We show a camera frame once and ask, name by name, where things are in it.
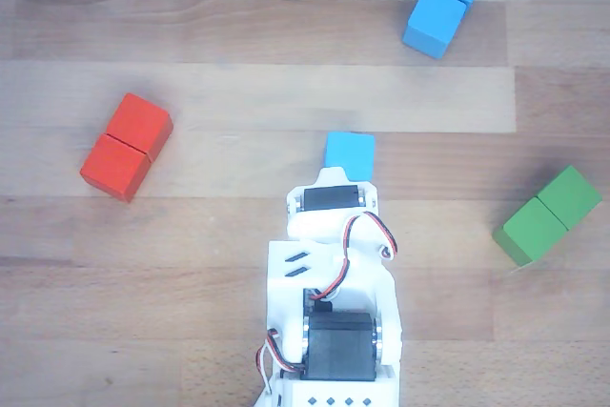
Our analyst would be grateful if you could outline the red black servo cable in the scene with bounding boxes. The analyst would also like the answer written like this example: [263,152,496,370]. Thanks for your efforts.
[255,328,306,392]
[312,211,399,302]

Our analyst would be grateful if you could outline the small blue cube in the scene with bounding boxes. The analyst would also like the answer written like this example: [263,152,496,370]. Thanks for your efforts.
[323,132,376,183]

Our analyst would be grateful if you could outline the long red block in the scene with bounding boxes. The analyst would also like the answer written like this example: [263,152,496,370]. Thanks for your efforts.
[79,92,174,204]

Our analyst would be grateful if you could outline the long green block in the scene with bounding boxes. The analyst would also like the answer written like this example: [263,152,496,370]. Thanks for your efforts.
[491,164,603,268]

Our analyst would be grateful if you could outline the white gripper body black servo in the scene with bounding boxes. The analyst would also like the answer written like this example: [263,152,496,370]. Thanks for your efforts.
[287,185,399,260]

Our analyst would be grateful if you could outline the long blue block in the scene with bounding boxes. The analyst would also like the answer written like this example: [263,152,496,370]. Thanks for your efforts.
[401,0,490,60]

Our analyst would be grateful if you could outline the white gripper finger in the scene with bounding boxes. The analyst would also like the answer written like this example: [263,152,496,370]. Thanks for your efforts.
[287,166,381,214]

